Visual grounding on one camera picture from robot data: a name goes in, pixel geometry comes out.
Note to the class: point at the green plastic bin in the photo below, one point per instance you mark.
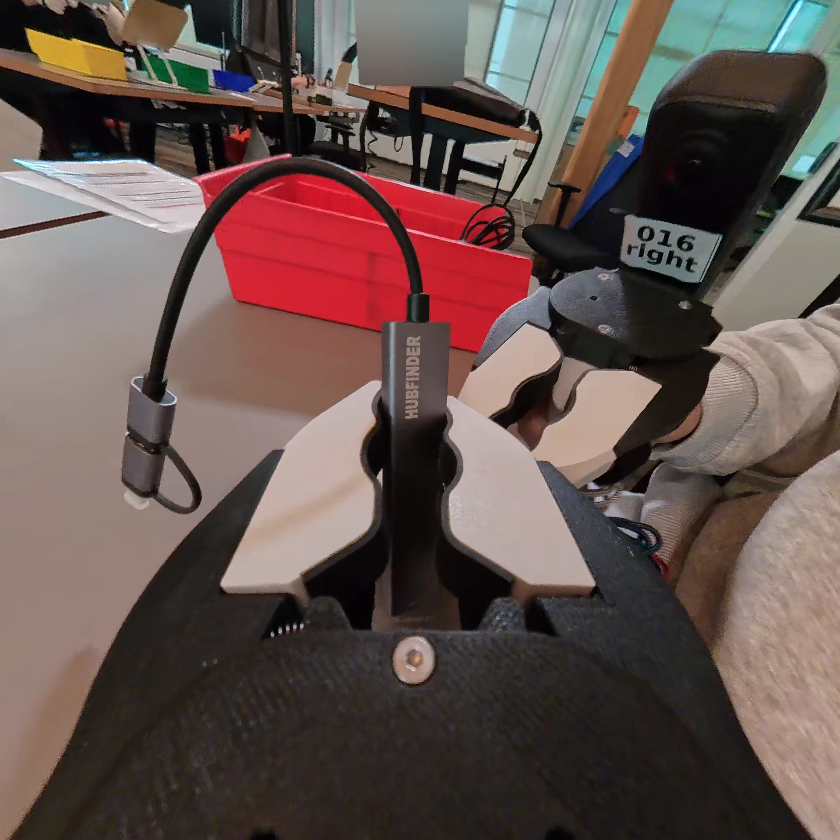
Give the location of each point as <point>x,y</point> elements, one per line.
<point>187,77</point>

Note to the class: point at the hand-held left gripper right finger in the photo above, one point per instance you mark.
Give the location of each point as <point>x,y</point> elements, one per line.
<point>518,518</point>

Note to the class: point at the blue jacket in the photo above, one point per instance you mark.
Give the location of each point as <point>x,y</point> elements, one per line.
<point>610,177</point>

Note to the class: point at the person's right hand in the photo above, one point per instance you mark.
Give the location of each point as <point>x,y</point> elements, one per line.
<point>686,426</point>

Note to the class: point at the printed paper sheets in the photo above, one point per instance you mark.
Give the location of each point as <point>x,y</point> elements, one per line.
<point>118,187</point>

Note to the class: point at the blue plastic bin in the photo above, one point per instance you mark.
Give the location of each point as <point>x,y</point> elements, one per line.
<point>233,80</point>

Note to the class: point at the wooden beam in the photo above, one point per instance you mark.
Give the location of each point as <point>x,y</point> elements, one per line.
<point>623,85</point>

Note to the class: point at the person's right forearm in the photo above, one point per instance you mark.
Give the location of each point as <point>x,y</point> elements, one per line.
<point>774,394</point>

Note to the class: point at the black pole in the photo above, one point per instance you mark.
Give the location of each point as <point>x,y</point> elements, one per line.
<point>287,98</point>

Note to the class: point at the black office chair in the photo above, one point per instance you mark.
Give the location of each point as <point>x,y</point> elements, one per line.
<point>564,239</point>

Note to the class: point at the grey desk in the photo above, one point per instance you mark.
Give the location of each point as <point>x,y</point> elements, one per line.
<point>79,361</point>

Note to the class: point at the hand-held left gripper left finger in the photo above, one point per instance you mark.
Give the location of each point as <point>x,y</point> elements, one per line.
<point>308,512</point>

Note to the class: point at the person's arm in grey sleeve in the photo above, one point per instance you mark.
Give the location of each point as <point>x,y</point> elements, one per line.
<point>787,623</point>

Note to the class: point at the yellow plastic bin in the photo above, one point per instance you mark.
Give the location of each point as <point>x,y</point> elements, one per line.
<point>79,59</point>

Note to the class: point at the tan cardboard sign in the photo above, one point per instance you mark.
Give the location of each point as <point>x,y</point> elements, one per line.
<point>154,26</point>

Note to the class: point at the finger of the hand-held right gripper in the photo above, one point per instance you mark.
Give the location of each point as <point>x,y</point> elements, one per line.
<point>512,367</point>
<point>604,420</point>

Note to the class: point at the wooden-topped table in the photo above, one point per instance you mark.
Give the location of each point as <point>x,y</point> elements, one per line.
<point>472,124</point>
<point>197,98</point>

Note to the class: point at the large red plastic bin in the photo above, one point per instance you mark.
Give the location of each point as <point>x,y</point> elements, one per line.
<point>295,262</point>

